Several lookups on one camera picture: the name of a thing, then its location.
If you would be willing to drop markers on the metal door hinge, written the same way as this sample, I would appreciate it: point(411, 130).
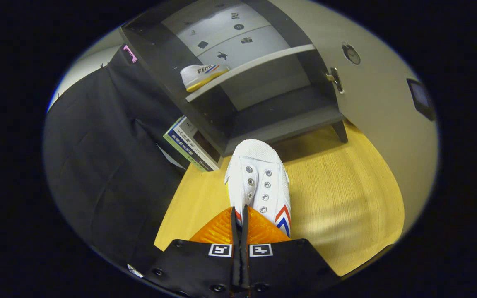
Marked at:
point(336, 78)

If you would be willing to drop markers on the white canvas shoe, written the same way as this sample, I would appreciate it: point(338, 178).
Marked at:
point(259, 165)
point(197, 74)

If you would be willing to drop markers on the white cabinet shelf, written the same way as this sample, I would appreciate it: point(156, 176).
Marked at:
point(263, 60)

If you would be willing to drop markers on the black backdrop cloth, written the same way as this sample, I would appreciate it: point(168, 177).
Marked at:
point(97, 165)

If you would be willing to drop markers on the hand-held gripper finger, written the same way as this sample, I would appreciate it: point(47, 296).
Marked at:
point(246, 271)
point(236, 269)

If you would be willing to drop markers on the white and grey book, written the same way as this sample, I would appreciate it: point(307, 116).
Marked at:
point(199, 140)

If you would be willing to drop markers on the light grey shoe cabinet door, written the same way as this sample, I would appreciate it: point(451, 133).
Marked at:
point(379, 103)

